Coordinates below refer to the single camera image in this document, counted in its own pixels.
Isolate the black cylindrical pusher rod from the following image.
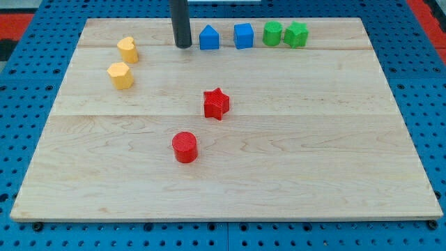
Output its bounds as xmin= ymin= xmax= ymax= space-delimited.
xmin=169 ymin=0 xmax=192 ymax=49

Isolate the blue triangle block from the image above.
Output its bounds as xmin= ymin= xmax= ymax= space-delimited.
xmin=199 ymin=24 xmax=220 ymax=50

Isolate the yellow heart block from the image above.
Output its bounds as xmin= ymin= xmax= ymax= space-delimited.
xmin=117 ymin=36 xmax=139 ymax=63

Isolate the blue cube block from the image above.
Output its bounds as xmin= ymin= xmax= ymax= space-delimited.
xmin=233 ymin=23 xmax=254 ymax=50

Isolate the yellow hexagon block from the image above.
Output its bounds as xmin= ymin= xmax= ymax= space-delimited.
xmin=107 ymin=62 xmax=134 ymax=90

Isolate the green cylinder block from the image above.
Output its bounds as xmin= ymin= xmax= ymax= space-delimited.
xmin=263 ymin=21 xmax=282 ymax=47

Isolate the red star block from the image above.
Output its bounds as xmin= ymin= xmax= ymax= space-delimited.
xmin=203 ymin=88 xmax=230 ymax=121

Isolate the green star block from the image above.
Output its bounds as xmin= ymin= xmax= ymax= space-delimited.
xmin=283 ymin=21 xmax=309 ymax=49

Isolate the red cylinder block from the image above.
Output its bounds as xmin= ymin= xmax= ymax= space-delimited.
xmin=171 ymin=132 xmax=198 ymax=163

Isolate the light wooden board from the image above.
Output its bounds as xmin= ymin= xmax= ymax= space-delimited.
xmin=10 ymin=17 xmax=443 ymax=222

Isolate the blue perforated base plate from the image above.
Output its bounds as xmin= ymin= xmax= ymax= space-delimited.
xmin=1 ymin=1 xmax=445 ymax=250

